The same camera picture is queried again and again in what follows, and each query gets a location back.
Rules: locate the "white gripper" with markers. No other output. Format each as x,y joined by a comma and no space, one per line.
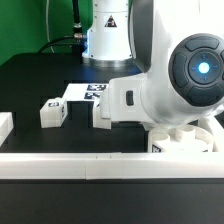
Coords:
121,100

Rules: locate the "white round stool seat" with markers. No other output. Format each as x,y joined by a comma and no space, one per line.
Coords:
182,139

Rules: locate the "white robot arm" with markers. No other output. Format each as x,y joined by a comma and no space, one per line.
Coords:
178,45

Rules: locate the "white marker sheet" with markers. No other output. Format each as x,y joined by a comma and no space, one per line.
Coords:
84,91

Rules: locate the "white front fence bar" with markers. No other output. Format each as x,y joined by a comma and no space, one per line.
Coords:
86,166

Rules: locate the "white left fence bar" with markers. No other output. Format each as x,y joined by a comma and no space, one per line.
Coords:
6,125

